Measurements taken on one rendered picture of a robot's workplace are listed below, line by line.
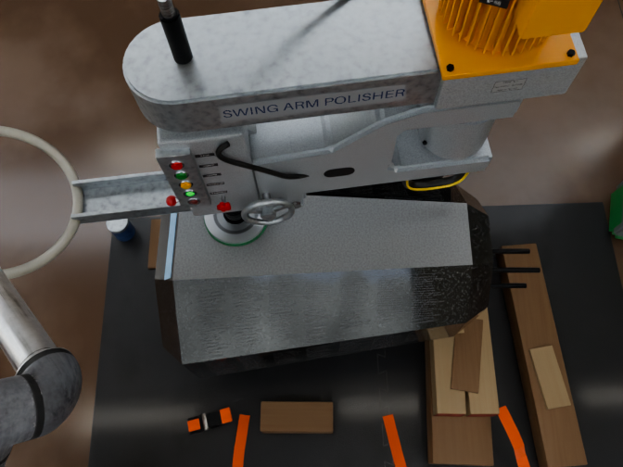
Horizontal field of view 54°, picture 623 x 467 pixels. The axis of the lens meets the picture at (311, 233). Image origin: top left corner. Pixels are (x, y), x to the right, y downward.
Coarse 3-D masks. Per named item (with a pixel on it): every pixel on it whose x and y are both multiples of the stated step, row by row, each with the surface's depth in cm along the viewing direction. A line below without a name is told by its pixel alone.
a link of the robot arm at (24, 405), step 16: (0, 384) 103; (16, 384) 104; (32, 384) 106; (0, 400) 101; (16, 400) 102; (32, 400) 104; (0, 416) 100; (16, 416) 101; (32, 416) 104; (0, 432) 100; (16, 432) 102; (32, 432) 104; (0, 448) 102; (0, 464) 105
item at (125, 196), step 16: (112, 176) 181; (128, 176) 181; (144, 176) 181; (160, 176) 183; (96, 192) 184; (112, 192) 184; (128, 192) 184; (144, 192) 184; (160, 192) 184; (96, 208) 182; (112, 208) 182; (128, 208) 177; (144, 208) 177; (160, 208) 178; (176, 208) 180
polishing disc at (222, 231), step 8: (208, 216) 202; (216, 216) 202; (256, 216) 202; (208, 224) 201; (216, 224) 201; (224, 224) 201; (232, 224) 201; (240, 224) 201; (248, 224) 201; (216, 232) 200; (224, 232) 200; (232, 232) 200; (240, 232) 200; (248, 232) 200; (256, 232) 200; (224, 240) 199; (232, 240) 199; (240, 240) 199; (248, 240) 199
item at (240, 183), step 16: (224, 128) 138; (240, 128) 138; (256, 128) 156; (160, 144) 137; (176, 144) 138; (192, 144) 138; (208, 144) 139; (240, 144) 141; (208, 160) 146; (240, 160) 148; (224, 176) 154; (240, 176) 156; (208, 192) 161; (240, 192) 164; (256, 192) 166; (192, 208) 170; (208, 208) 171; (240, 208) 174
